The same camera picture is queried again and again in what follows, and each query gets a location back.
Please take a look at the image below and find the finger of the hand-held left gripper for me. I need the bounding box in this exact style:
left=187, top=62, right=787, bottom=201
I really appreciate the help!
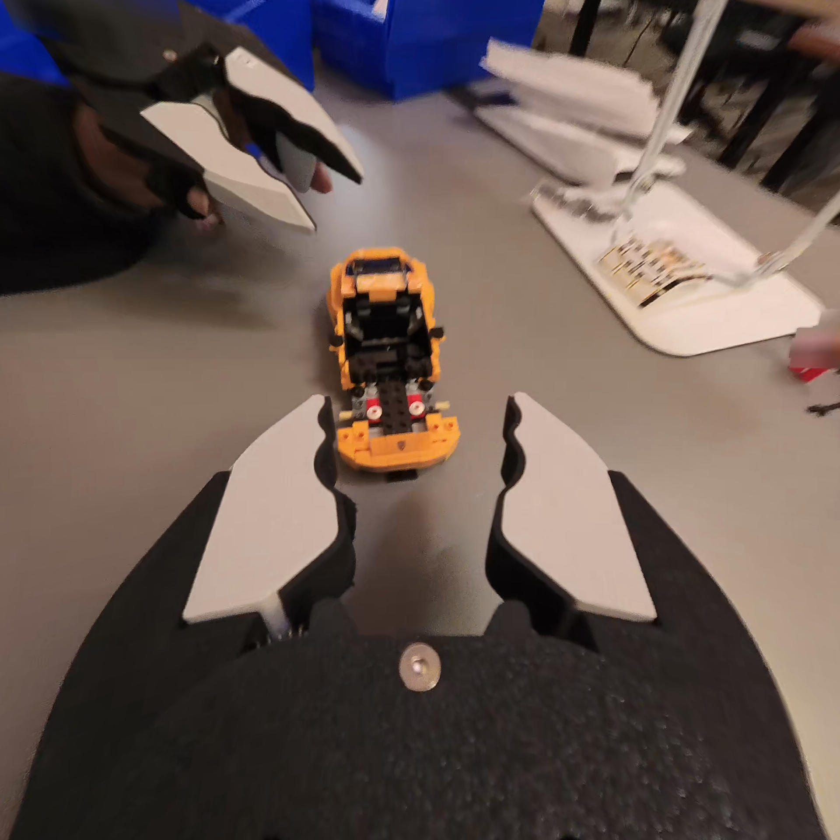
left=140, top=100, right=318, bottom=232
left=223, top=46, right=365, bottom=185

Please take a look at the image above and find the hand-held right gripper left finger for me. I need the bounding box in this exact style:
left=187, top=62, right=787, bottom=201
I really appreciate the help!
left=181, top=394, right=358, bottom=636

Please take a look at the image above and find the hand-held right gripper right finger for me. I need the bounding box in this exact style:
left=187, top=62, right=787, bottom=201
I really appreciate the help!
left=486, top=391, right=658, bottom=623

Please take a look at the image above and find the orange lego car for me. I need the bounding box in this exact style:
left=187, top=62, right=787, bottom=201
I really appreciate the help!
left=326, top=247, right=462, bottom=483

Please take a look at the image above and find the person's left forearm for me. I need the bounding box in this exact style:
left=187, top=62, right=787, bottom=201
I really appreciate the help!
left=0, top=72, right=165, bottom=296

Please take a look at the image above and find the person's left hand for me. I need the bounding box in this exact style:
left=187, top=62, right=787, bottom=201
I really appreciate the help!
left=71, top=105, right=334, bottom=231

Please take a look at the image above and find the white book stand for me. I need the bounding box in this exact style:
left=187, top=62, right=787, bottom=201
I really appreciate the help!
left=530, top=0, right=840, bottom=358

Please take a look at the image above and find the sticker sheet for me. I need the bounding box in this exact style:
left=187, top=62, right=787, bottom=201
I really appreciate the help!
left=597, top=236, right=713, bottom=309

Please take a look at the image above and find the pile of white paper bags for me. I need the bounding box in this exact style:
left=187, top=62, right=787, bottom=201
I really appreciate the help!
left=482, top=39, right=690, bottom=185

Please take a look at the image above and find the clear bag of dark parts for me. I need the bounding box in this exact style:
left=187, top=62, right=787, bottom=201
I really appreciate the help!
left=533, top=185, right=621, bottom=221

